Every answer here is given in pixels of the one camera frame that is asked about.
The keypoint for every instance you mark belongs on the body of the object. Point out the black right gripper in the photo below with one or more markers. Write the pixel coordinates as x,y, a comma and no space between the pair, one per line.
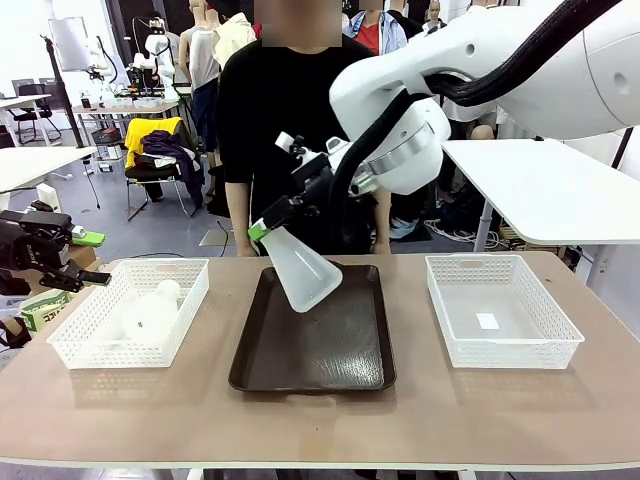
320,190

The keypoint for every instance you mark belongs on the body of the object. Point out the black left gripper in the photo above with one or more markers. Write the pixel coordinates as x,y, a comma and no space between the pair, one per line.
35,242

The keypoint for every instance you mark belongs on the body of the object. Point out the translucent plastic conical flask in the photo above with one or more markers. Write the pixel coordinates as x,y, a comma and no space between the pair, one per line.
305,275
152,315

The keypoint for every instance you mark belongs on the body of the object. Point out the person left forearm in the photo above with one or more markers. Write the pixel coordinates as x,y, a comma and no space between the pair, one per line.
382,220

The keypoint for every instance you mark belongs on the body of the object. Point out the person right forearm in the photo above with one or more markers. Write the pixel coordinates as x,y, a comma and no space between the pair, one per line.
239,215

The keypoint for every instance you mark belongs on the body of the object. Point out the person right hand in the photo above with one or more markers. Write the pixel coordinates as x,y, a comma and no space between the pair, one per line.
246,248

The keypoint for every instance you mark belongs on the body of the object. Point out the person left hand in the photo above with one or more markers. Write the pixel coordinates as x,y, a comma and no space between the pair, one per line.
382,248

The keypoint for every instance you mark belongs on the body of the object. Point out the green white cardboard box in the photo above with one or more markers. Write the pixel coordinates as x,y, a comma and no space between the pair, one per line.
45,312

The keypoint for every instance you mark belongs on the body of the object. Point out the white perforated plastic basket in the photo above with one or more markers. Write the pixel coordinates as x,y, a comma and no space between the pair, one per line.
100,345
500,350

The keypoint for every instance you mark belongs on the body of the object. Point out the person torso black shirt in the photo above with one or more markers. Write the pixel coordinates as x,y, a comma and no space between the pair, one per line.
280,110

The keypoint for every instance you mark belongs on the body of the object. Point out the white background table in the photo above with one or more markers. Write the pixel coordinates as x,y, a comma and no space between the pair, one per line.
45,160

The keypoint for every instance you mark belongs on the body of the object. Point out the dark purple garment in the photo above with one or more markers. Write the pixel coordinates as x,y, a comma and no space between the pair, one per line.
175,155

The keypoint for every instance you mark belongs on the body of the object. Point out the dark brown plastic tray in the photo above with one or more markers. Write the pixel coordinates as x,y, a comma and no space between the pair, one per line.
320,350

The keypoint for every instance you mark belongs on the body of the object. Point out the yellow cloth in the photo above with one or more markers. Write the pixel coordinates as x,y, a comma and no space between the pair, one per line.
150,130

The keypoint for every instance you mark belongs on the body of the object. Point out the black office chair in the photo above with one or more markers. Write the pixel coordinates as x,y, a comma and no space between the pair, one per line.
32,112

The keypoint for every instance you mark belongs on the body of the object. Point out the black tripod stand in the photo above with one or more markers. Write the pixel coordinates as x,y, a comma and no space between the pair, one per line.
62,95

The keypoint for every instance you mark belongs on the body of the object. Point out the mannequin with white tank top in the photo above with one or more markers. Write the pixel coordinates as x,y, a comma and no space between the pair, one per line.
202,55

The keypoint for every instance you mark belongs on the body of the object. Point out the mannequin with cream jacket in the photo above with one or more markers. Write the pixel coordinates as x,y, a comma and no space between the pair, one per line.
232,40

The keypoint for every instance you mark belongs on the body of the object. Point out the mannequin with white shirt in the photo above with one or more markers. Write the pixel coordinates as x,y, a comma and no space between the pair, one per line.
470,112

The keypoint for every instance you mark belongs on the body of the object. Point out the white humanoid robot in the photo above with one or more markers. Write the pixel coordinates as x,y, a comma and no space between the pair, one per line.
152,50

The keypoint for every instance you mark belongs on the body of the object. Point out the white board panel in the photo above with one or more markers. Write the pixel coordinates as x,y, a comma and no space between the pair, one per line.
67,45

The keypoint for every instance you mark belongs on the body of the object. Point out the white label sticker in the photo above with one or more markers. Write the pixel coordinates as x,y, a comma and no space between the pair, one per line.
488,321

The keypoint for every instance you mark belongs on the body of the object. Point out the white side table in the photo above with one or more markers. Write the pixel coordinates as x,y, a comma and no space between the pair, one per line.
540,190

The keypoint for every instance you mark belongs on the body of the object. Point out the black slanted stand pole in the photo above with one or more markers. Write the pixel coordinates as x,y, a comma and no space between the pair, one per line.
622,150

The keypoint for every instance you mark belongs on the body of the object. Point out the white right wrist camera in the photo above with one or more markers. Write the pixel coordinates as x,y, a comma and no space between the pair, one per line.
310,152

